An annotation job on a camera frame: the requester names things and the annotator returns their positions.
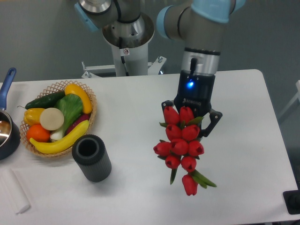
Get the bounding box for white chair frame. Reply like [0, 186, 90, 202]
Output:
[278, 80, 300, 123]

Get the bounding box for orange fruit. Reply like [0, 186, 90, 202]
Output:
[26, 124, 50, 143]

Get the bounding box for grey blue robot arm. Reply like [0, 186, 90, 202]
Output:
[75, 0, 244, 138]

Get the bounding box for red tulip bouquet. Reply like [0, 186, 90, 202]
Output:
[153, 105, 217, 196]

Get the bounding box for green leafy cabbage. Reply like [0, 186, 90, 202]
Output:
[50, 94, 83, 142]

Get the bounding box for purple eggplant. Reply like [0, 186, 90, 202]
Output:
[65, 114, 90, 135]

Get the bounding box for black device at edge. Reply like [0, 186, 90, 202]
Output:
[283, 190, 300, 215]

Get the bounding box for yellow squash upper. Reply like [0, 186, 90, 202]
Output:
[65, 83, 92, 114]

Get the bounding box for yellow bell pepper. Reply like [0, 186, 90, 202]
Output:
[23, 108, 45, 126]

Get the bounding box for dark grey ribbed vase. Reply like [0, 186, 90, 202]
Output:
[72, 135, 112, 182]

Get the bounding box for dark green cucumber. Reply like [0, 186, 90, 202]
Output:
[18, 91, 65, 110]

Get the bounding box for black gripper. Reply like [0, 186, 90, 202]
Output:
[161, 70, 223, 138]

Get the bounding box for blue handled saucepan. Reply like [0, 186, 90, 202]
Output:
[0, 67, 20, 160]

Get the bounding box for beige round disc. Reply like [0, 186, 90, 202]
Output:
[39, 108, 64, 131]

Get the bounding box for woven wicker basket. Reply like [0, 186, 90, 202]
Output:
[20, 80, 97, 157]

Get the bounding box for white folded cloth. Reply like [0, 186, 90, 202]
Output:
[1, 169, 31, 215]

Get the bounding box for long yellow squash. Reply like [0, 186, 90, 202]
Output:
[30, 120, 90, 154]

